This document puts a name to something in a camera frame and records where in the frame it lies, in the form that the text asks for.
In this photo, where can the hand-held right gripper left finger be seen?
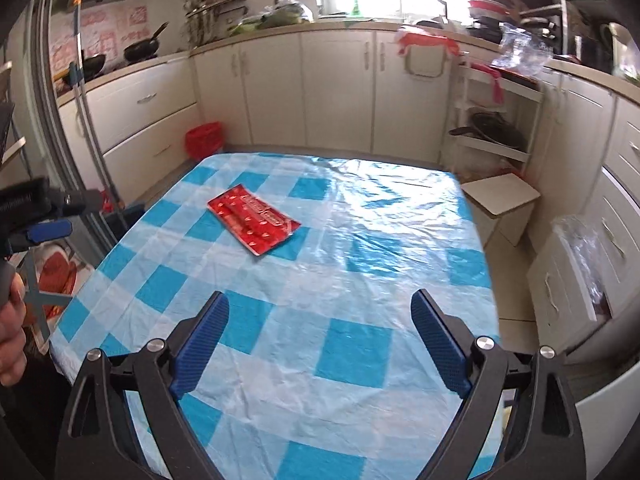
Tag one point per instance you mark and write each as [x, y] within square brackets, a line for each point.
[200, 350]

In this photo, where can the white hanging bag holder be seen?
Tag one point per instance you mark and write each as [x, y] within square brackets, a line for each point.
[425, 76]

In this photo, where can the black wok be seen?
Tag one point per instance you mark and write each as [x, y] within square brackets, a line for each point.
[90, 66]
[142, 51]

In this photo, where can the person's left hand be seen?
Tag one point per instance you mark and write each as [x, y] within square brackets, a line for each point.
[11, 340]

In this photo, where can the hanging kitchen utensils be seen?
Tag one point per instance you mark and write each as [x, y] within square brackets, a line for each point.
[210, 15]

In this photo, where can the blue white checked tablecloth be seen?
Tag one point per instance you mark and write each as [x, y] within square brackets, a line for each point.
[325, 270]

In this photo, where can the black pan with lid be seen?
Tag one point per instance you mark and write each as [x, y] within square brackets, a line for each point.
[495, 132]

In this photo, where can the red foil packet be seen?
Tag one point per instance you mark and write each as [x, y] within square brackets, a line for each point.
[250, 217]

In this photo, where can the cream kitchen cabinets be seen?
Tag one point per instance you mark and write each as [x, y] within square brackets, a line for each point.
[335, 85]

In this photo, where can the white shelf rack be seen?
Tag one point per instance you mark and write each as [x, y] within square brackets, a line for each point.
[462, 95]

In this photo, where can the crumpled clear plastic bag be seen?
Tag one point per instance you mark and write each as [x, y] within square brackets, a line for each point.
[520, 50]

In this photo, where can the glass jar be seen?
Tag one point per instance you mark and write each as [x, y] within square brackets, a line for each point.
[326, 1]

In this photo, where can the red white cloth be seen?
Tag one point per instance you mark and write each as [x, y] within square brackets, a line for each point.
[425, 40]

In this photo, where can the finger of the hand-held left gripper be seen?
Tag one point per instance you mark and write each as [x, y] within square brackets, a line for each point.
[75, 200]
[50, 232]

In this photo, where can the metal dish rack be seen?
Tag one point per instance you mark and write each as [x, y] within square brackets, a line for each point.
[562, 10]

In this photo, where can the red hanging cloth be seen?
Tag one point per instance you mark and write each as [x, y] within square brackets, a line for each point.
[495, 85]

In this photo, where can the white square stool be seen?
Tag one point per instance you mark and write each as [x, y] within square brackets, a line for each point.
[500, 195]

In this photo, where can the red waste basket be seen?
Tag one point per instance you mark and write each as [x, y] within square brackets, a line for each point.
[204, 140]

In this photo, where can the stack of pots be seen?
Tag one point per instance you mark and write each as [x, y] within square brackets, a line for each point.
[492, 10]

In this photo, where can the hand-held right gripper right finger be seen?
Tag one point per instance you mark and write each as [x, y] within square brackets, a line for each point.
[440, 345]

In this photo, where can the clear bin liner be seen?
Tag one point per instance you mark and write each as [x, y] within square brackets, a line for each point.
[580, 245]

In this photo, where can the metal mop pole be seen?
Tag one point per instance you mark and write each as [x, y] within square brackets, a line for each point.
[79, 110]

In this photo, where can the open drawer with plastic bag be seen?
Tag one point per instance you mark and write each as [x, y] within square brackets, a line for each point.
[555, 285]

